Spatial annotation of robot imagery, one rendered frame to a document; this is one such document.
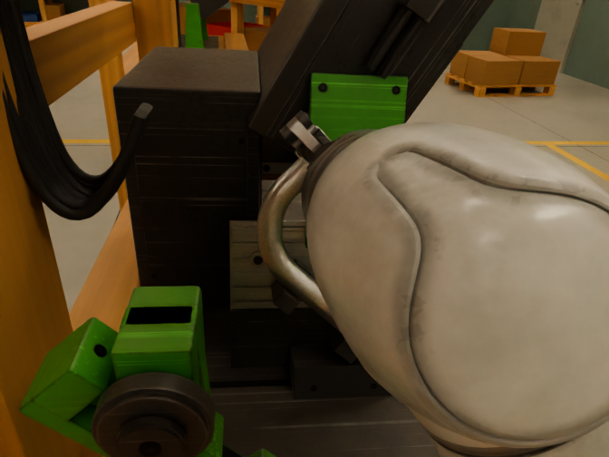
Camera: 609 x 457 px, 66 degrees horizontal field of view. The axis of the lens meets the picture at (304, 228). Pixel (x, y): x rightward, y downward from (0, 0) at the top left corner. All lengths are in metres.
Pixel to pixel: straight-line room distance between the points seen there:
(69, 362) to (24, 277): 0.13
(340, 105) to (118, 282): 0.51
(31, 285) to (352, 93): 0.39
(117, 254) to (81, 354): 0.62
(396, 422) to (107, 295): 0.51
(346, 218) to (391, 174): 0.02
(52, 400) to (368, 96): 0.43
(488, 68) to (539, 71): 0.81
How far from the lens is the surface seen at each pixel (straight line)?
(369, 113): 0.58
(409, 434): 0.63
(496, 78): 6.76
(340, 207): 0.17
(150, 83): 0.64
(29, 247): 0.48
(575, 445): 0.23
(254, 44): 3.90
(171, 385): 0.31
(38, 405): 0.38
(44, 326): 0.51
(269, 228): 0.55
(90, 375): 0.35
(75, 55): 0.89
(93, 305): 0.85
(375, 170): 0.17
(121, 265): 0.93
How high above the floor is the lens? 1.38
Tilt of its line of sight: 29 degrees down
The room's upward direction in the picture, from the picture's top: 4 degrees clockwise
